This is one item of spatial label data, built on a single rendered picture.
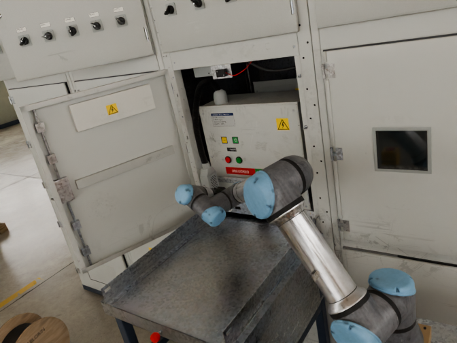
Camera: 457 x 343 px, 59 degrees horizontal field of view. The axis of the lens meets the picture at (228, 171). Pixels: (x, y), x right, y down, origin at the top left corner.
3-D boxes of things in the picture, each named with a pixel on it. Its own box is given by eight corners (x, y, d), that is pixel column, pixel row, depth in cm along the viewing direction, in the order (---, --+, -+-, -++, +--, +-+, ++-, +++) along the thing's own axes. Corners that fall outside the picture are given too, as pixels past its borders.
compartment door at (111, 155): (79, 267, 179) (16, 106, 153) (198, 211, 209) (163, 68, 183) (83, 273, 174) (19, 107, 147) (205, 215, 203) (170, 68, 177)
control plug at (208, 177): (213, 205, 186) (206, 171, 180) (205, 204, 189) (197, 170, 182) (223, 197, 192) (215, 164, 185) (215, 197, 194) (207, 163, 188)
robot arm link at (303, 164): (318, 139, 115) (233, 177, 156) (293, 153, 109) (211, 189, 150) (336, 175, 115) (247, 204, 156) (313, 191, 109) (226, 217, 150)
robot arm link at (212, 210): (234, 202, 141) (215, 185, 147) (210, 217, 135) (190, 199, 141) (233, 218, 146) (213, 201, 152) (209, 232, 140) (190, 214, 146)
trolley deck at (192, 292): (240, 367, 118) (236, 352, 116) (105, 313, 154) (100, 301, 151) (324, 245, 168) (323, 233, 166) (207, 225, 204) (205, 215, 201)
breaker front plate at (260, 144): (309, 214, 170) (295, 104, 153) (218, 202, 198) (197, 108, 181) (311, 212, 171) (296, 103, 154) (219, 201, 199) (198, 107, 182)
